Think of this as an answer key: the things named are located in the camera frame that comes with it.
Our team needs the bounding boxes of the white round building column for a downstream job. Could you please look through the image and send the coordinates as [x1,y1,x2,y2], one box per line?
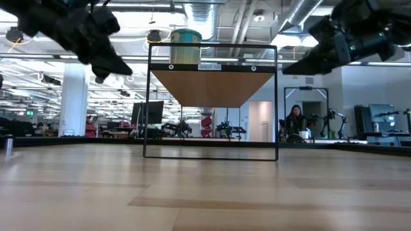
[58,62,89,137]

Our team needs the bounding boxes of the small silver metal cylinder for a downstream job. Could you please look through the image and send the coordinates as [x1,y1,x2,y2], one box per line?
[3,135,15,158]

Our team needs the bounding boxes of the white door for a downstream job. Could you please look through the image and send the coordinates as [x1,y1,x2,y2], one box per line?
[248,101,274,142]

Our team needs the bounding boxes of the tall teal and yellow can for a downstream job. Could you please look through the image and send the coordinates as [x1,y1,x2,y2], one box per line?
[169,28,203,65]

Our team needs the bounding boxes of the black computer monitor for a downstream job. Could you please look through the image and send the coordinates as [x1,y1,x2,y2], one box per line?
[130,100,165,126]

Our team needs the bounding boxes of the person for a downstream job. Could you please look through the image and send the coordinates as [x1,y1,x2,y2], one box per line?
[284,104,311,144]

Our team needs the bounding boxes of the black metal frame stand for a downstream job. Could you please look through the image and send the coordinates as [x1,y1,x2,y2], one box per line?
[283,85,330,142]

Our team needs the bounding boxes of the wooden shelf with black frame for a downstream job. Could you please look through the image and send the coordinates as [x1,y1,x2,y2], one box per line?
[143,43,279,162]

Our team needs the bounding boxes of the grey computer monitor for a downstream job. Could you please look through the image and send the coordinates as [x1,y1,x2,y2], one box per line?
[368,103,397,123]

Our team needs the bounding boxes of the black metal table frame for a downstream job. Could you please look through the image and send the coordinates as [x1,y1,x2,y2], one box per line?
[0,136,411,158]

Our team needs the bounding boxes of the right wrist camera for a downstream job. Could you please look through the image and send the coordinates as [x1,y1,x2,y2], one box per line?
[308,15,342,46]

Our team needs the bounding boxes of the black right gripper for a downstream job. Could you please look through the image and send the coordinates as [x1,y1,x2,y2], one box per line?
[281,31,354,76]

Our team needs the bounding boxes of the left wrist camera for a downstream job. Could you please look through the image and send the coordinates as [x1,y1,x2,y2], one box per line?
[91,6,121,37]

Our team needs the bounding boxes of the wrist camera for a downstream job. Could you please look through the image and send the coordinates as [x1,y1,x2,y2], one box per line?
[308,15,342,46]
[91,6,121,37]

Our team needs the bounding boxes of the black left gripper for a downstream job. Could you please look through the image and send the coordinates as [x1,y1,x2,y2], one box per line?
[57,18,134,77]

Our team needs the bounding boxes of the black ceiling camera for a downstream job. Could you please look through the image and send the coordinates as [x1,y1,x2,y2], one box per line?
[146,29,162,44]

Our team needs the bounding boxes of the silver ceiling air duct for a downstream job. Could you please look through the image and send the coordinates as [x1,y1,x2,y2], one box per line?
[183,0,220,43]
[271,0,324,35]

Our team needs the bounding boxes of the red storage bin rack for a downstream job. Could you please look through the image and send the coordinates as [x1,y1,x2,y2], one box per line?
[85,115,98,138]

